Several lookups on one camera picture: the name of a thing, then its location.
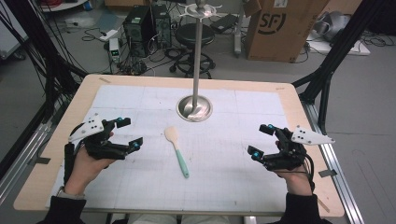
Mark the white round table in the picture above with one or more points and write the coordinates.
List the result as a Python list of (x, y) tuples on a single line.
[(68, 5)]

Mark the grey tape piece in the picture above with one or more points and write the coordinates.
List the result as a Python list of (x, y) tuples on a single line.
[(327, 173), (43, 160)]

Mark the aluminium rail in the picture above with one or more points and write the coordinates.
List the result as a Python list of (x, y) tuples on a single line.
[(345, 193), (18, 161)]

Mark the white stand leg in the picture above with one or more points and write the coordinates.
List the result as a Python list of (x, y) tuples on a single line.
[(238, 37)]

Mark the person's right hand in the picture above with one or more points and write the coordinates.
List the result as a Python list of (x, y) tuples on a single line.
[(297, 183)]

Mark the person's left hand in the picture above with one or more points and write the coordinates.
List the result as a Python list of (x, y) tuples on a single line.
[(85, 169)]

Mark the white grid mat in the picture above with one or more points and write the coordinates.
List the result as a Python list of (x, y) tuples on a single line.
[(233, 130)]

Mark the white floor board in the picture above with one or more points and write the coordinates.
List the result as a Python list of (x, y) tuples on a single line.
[(351, 48)]

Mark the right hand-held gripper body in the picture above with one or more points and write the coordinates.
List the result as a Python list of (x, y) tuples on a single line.
[(289, 155)]

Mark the silver grey bag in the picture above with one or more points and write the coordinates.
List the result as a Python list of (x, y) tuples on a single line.
[(331, 25)]

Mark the large black computer tower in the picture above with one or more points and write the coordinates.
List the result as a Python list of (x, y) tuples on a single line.
[(137, 31)]

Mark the brown cardboard box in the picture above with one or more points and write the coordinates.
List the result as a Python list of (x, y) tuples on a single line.
[(280, 37)]

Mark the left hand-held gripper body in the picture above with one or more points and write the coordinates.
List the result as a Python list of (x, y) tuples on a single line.
[(93, 146)]

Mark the metal stand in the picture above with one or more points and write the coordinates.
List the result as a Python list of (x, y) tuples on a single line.
[(196, 71)]

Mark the black round stool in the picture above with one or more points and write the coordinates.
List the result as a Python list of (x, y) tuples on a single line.
[(190, 34)]

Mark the slim black computer tower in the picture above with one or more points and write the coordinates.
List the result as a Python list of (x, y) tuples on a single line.
[(162, 25)]

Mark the white power strip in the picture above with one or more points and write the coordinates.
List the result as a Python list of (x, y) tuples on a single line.
[(108, 35)]

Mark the white device with green light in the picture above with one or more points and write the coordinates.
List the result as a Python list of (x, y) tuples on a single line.
[(114, 49)]

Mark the black flat adapter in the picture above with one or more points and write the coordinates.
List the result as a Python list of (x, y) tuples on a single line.
[(224, 22)]

